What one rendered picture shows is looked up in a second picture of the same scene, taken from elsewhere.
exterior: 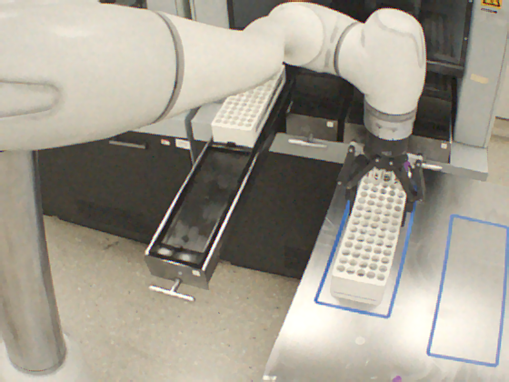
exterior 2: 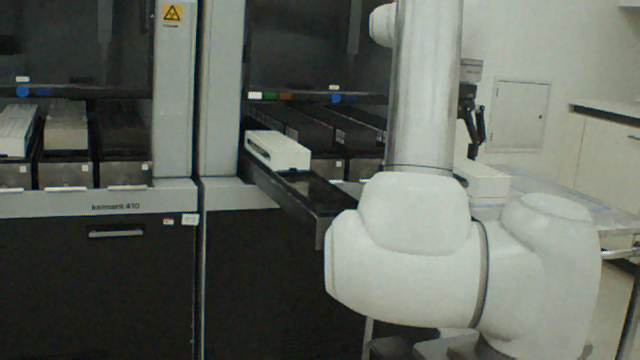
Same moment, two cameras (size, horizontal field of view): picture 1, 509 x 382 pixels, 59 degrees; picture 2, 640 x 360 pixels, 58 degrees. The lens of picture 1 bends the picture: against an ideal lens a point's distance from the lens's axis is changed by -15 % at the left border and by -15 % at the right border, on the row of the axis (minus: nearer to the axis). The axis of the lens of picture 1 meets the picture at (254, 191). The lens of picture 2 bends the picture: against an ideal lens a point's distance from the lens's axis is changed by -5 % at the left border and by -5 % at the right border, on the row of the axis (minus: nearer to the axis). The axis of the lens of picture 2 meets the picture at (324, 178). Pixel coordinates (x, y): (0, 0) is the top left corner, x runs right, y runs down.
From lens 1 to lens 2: 1.16 m
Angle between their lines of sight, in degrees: 50
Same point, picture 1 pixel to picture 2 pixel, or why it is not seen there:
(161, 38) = not seen: outside the picture
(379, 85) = (474, 37)
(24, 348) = (451, 132)
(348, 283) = (488, 182)
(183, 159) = (186, 241)
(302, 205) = (306, 266)
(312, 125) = (323, 168)
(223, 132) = (285, 158)
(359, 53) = not seen: hidden behind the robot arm
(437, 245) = not seen: hidden behind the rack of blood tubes
